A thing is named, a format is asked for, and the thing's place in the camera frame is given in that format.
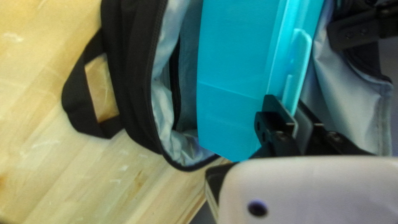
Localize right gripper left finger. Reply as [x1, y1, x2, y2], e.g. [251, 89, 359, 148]
[205, 95, 301, 200]

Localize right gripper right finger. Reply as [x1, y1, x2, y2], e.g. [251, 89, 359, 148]
[294, 100, 374, 156]

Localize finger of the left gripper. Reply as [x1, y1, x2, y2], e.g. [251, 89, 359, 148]
[326, 0, 398, 51]

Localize translucent teal lunch box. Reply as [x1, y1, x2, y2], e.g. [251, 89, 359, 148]
[197, 0, 325, 162]

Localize black backpack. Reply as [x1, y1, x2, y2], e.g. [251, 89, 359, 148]
[61, 0, 394, 172]

